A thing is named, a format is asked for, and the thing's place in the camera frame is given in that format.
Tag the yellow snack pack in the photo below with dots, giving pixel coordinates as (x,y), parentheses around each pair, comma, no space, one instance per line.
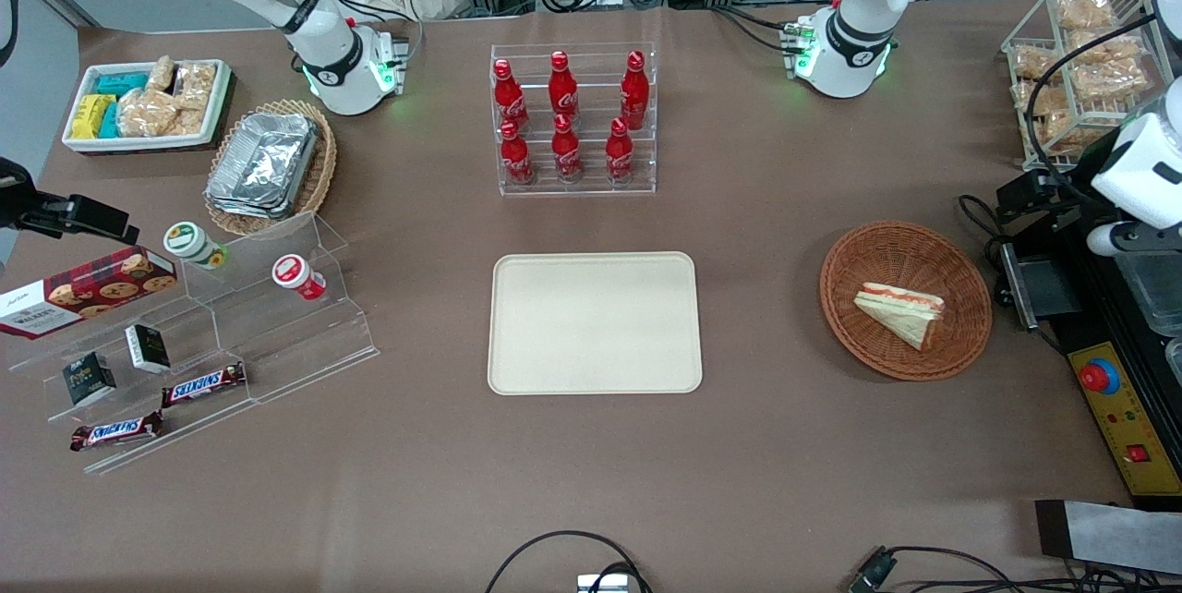
(90,116)

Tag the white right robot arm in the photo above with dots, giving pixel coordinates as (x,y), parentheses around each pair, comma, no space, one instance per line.
(314,30)

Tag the yellow emergency stop box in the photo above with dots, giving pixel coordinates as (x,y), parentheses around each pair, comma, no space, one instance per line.
(1131,417)

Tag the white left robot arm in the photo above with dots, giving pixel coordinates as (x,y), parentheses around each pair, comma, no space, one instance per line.
(854,11)

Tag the small black carton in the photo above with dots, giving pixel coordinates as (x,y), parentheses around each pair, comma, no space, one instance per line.
(89,379)
(148,348)

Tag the teal snack pack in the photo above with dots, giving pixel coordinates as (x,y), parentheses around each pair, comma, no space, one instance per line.
(110,122)
(122,83)

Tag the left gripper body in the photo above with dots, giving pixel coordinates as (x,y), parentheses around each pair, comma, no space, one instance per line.
(1055,193)

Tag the beige rectangular tray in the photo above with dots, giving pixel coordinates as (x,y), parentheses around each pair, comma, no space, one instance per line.
(594,323)

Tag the stacked aluminium foil containers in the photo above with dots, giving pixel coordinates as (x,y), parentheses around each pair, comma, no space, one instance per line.
(263,163)

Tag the clear plastic container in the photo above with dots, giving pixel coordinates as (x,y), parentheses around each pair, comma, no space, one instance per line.
(1154,293)

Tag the triangular sandwich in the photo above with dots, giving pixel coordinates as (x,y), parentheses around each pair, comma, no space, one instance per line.
(900,311)

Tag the clear bag of crackers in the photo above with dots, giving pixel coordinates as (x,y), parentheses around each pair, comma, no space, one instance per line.
(197,85)
(1085,11)
(1062,136)
(1113,80)
(1106,48)
(162,74)
(191,122)
(146,115)
(1034,63)
(1053,100)

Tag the Snickers chocolate bar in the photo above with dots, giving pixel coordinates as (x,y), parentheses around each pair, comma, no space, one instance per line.
(203,385)
(115,431)

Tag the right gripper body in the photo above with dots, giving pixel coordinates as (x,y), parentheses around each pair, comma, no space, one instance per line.
(20,202)

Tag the grey flat plate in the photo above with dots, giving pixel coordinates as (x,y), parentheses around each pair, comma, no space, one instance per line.
(1108,533)

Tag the red lid yogurt cup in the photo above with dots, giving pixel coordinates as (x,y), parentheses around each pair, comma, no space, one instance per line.
(295,274)

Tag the round brown wicker basket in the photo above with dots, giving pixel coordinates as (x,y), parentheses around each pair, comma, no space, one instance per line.
(886,251)

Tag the black machine with grey flap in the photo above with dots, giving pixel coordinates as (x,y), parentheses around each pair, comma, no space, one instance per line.
(1043,288)

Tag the oval light wicker basket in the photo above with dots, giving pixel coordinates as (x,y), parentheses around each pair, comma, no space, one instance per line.
(319,177)

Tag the clear acrylic bottle rack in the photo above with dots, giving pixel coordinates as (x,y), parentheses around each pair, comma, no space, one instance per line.
(591,182)

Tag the green lid yogurt cup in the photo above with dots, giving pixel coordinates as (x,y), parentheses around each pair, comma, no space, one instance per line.
(189,242)

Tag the clear acrylic stepped display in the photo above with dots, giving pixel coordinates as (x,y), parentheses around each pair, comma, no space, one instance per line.
(277,344)

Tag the white rectangular snack bin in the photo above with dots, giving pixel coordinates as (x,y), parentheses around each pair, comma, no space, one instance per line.
(217,103)

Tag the red cola bottle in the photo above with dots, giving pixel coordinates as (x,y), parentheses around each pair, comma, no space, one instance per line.
(634,92)
(566,152)
(562,90)
(509,99)
(516,159)
(619,154)

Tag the red tartan cookie box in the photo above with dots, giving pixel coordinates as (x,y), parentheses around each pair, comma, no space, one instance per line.
(83,293)

